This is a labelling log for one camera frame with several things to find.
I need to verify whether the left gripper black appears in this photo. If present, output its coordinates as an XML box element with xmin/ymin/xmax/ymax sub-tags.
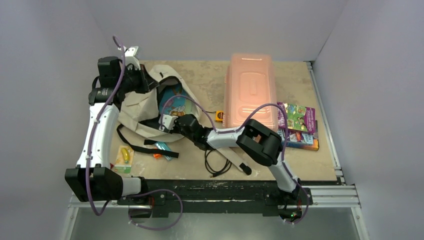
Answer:
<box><xmin>116</xmin><ymin>63</ymin><xmax>159</xmax><ymax>94</ymax></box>

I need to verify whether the blue cartoon children's book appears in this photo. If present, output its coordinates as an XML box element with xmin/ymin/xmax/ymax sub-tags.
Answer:
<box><xmin>158</xmin><ymin>83</ymin><xmax>194</xmax><ymax>117</ymax></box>

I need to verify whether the beige backpack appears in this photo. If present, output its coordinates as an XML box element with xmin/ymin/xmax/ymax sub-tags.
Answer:
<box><xmin>116</xmin><ymin>64</ymin><xmax>205</xmax><ymax>158</ymax></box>

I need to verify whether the purple treehouse book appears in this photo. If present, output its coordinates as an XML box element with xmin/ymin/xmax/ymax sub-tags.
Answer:
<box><xmin>277</xmin><ymin>102</ymin><xmax>316</xmax><ymax>134</ymax></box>

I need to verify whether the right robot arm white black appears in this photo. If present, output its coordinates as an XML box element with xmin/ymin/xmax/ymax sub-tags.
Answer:
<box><xmin>166</xmin><ymin>114</ymin><xmax>301</xmax><ymax>204</ymax></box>

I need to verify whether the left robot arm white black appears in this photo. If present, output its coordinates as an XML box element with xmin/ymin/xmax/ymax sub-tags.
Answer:
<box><xmin>64</xmin><ymin>56</ymin><xmax>157</xmax><ymax>205</ymax></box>

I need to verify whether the banana toy card pack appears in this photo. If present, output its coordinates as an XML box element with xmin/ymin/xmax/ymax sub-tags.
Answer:
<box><xmin>113</xmin><ymin>145</ymin><xmax>134</xmax><ymax>174</ymax></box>

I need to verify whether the yellow tape measure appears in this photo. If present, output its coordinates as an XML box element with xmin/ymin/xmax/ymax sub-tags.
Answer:
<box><xmin>215</xmin><ymin>111</ymin><xmax>224</xmax><ymax>123</ymax></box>

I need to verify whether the orange small clip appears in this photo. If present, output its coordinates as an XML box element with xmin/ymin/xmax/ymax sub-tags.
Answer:
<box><xmin>153</xmin><ymin>153</ymin><xmax>164</xmax><ymax>159</ymax></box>

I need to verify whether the orange translucent plastic box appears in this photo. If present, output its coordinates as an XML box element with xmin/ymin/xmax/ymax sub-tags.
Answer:
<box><xmin>222</xmin><ymin>53</ymin><xmax>277</xmax><ymax>128</ymax></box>

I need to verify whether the blue orange book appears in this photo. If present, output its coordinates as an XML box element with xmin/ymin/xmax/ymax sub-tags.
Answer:
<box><xmin>286</xmin><ymin>130</ymin><xmax>320</xmax><ymax>152</ymax></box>

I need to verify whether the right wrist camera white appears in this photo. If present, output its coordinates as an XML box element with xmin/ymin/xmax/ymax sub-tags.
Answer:
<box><xmin>158</xmin><ymin>114</ymin><xmax>179</xmax><ymax>132</ymax></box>

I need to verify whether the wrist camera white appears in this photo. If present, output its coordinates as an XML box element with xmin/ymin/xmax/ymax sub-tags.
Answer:
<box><xmin>158</xmin><ymin>114</ymin><xmax>179</xmax><ymax>132</ymax></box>
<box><xmin>121</xmin><ymin>46</ymin><xmax>141</xmax><ymax>71</ymax></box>

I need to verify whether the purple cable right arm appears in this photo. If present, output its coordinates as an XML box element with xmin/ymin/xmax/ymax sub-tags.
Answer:
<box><xmin>158</xmin><ymin>95</ymin><xmax>311</xmax><ymax>226</ymax></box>

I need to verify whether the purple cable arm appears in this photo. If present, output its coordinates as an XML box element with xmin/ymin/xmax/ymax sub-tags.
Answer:
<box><xmin>158</xmin><ymin>95</ymin><xmax>311</xmax><ymax>226</ymax></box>
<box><xmin>84</xmin><ymin>35</ymin><xmax>127</xmax><ymax>217</ymax></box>

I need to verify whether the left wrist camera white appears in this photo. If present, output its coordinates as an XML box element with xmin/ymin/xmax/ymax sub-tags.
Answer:
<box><xmin>121</xmin><ymin>46</ymin><xmax>141</xmax><ymax>71</ymax></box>

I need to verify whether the black usb cable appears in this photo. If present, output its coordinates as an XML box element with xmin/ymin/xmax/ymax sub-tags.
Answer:
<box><xmin>203</xmin><ymin>149</ymin><xmax>233</xmax><ymax>177</ymax></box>

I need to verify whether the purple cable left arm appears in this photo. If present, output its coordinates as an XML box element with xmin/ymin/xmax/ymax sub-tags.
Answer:
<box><xmin>84</xmin><ymin>35</ymin><xmax>127</xmax><ymax>217</ymax></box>

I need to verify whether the black aluminium base frame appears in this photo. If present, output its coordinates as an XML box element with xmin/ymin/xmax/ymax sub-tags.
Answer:
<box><xmin>67</xmin><ymin>178</ymin><xmax>362</xmax><ymax>220</ymax></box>

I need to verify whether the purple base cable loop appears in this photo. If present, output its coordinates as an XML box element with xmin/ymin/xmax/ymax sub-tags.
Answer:
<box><xmin>128</xmin><ymin>189</ymin><xmax>184</xmax><ymax>232</ymax></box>

